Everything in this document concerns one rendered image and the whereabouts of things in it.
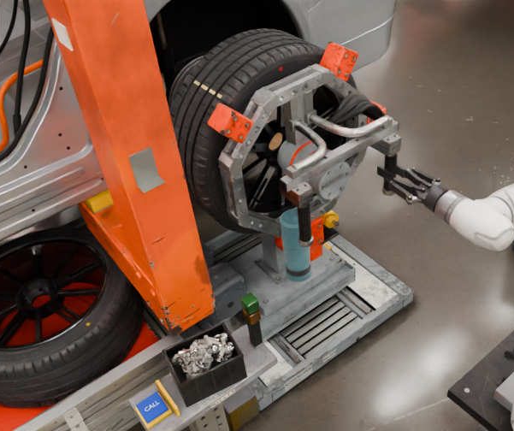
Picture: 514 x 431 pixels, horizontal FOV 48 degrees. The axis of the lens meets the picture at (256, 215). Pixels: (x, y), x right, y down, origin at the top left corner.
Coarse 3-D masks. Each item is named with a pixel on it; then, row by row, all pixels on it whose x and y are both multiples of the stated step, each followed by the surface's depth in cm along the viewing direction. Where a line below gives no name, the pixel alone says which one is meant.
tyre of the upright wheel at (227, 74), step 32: (256, 32) 180; (224, 64) 170; (256, 64) 165; (288, 64) 169; (192, 96) 173; (224, 96) 164; (192, 128) 171; (192, 160) 174; (192, 192) 183; (224, 224) 188
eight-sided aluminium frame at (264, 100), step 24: (312, 72) 170; (264, 96) 161; (288, 96) 164; (264, 120) 163; (360, 120) 189; (240, 144) 163; (240, 168) 167; (240, 192) 172; (240, 216) 177; (264, 216) 191; (312, 216) 200
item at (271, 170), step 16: (320, 96) 199; (336, 96) 189; (320, 112) 193; (272, 128) 184; (320, 128) 208; (256, 144) 181; (336, 144) 202; (256, 160) 187; (272, 160) 195; (256, 176) 217; (272, 176) 216; (256, 192) 192; (272, 192) 209; (256, 208) 197; (272, 208) 201; (288, 208) 203
